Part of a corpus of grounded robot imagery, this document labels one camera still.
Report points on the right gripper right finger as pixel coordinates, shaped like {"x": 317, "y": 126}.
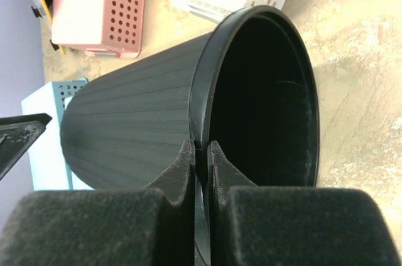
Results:
{"x": 288, "y": 225}

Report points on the large black plastic bin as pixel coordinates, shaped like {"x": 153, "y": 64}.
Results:
{"x": 248, "y": 84}

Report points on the pink plastic basket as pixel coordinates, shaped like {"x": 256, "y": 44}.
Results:
{"x": 99, "y": 27}

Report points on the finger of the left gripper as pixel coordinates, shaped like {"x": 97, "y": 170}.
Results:
{"x": 18, "y": 133}

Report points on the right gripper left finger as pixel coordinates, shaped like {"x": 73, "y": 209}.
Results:
{"x": 149, "y": 226}

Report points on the blue plastic basket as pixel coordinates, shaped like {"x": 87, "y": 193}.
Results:
{"x": 48, "y": 167}

